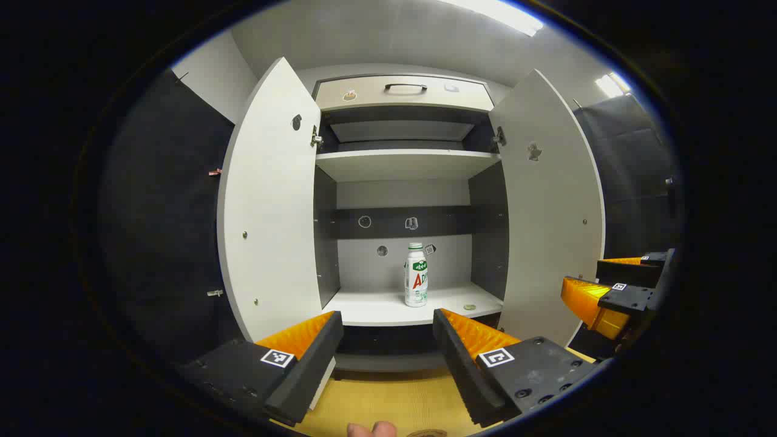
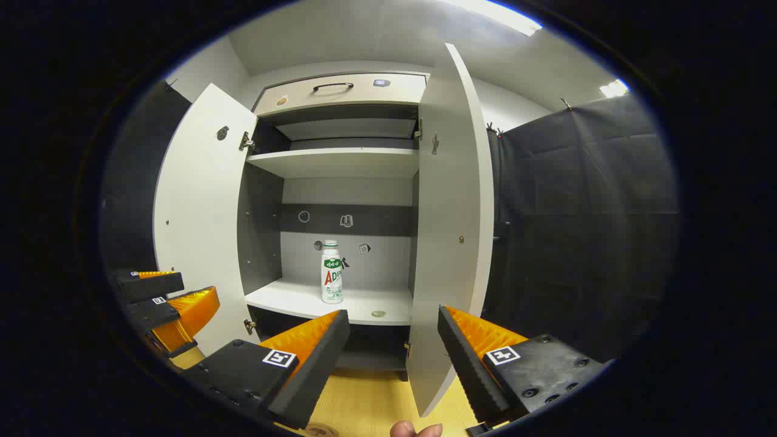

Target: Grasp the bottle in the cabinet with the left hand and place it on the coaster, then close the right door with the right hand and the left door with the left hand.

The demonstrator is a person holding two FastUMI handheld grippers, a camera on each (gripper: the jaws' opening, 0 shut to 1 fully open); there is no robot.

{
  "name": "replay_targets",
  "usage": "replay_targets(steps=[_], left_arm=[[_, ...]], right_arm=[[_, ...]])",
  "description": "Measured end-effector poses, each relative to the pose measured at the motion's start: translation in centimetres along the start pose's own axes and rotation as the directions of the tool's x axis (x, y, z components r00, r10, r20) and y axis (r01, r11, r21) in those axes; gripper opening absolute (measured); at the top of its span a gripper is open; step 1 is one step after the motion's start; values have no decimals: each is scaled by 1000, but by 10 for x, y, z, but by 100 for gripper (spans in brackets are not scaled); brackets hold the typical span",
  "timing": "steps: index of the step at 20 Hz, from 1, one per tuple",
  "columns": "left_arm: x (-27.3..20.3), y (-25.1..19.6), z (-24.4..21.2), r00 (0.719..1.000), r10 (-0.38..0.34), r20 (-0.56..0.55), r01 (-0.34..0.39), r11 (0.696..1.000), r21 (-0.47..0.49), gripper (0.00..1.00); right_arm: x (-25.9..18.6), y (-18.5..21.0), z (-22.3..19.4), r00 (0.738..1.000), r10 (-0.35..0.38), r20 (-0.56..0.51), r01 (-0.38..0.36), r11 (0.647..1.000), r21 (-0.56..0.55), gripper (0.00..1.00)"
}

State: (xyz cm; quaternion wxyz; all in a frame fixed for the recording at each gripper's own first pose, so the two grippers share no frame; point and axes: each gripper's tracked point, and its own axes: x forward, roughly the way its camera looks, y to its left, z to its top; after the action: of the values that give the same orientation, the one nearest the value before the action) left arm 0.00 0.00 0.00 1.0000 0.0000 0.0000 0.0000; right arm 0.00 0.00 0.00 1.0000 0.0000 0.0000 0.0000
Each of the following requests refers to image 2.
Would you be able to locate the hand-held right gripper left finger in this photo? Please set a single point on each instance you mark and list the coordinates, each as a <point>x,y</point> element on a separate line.
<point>309,376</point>

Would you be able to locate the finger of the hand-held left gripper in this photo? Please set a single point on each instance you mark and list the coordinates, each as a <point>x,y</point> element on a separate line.
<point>149,286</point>
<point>152,314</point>

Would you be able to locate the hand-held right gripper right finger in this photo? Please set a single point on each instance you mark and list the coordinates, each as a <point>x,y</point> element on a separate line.
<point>470,376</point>

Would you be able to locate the white door with checkered sticker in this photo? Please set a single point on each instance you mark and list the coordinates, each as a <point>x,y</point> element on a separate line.
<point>200,230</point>

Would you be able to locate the white bottle with green label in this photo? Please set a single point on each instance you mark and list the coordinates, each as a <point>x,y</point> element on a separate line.
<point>331,279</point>

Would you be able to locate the white grey cabinet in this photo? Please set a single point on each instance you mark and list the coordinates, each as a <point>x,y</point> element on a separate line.
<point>261,230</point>

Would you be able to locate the white door with box sticker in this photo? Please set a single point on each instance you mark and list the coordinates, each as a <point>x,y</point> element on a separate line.
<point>452,200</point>

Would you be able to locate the white cabinet shelf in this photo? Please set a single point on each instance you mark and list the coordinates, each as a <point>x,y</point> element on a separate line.
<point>291,298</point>
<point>340,162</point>

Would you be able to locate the white cabinet drawer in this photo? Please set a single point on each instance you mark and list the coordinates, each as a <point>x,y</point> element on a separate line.
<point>364,97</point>

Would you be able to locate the black backdrop cloth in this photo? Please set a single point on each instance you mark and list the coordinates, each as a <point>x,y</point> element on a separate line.
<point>595,230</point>

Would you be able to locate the ceiling light strip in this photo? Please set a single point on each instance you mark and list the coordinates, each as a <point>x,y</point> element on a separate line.
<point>613,89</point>

